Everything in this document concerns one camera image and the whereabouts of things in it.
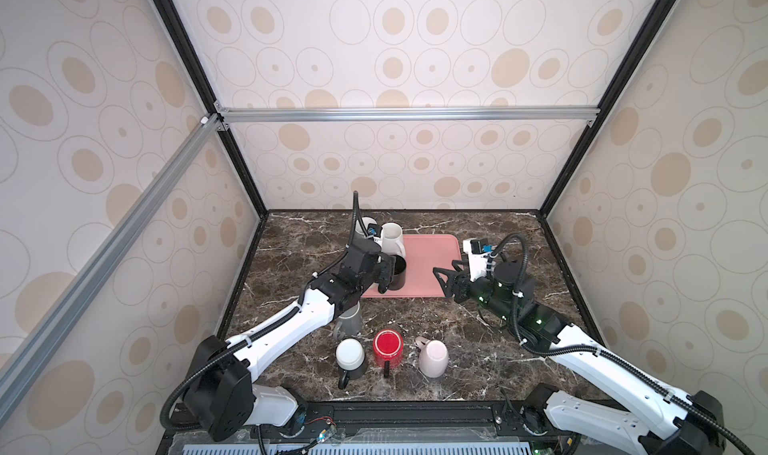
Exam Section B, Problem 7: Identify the light grey mug white inside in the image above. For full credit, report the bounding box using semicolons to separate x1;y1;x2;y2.
354;217;380;238

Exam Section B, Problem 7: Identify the white teapot-like mug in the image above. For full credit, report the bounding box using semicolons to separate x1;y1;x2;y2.
381;222;406;258

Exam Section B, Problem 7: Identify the black upside-down mug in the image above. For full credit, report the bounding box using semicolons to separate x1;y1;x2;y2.
388;255;407;291

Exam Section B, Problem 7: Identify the pink rectangular tray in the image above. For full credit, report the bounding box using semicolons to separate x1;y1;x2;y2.
363;234;461;298

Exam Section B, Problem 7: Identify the dark grey upside-down mug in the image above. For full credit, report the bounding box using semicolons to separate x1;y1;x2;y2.
333;302;364;340

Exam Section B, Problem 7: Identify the black mug white base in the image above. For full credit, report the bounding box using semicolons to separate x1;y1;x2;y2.
335;338;367;390

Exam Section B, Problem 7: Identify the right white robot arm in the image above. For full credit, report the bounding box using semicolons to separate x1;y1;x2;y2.
433;262;752;454

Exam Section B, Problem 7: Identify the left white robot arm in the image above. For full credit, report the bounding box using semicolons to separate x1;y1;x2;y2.
159;239;395;442

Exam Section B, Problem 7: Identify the pink upside-down mug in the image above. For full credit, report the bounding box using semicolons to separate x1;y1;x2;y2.
415;336;449;379

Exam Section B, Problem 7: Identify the red upside-down mug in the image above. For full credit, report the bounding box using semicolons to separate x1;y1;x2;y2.
372;329;404;378

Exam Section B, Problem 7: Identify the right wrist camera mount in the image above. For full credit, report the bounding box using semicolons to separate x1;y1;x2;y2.
462;238;495;282

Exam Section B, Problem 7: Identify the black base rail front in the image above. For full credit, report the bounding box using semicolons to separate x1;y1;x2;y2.
155;398;676;455

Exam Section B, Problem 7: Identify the silver rail back wall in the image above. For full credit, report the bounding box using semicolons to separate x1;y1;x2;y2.
219;105;600;125

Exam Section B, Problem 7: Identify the silver rail wall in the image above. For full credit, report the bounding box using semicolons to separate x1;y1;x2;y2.
1;113;222;424
219;105;600;125

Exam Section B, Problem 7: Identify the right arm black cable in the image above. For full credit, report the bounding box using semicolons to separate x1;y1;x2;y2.
488;232;757;455

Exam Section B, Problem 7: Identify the black frame post left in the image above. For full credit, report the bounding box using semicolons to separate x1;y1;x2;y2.
151;0;269;218

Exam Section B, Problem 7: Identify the black frame post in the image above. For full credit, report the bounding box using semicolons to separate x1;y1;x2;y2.
539;0;678;221
151;0;269;218

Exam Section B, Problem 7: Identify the black frame post right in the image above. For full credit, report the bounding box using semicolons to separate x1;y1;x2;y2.
539;0;678;221

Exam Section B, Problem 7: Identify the silver rail left wall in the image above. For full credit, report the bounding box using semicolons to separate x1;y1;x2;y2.
1;113;222;424

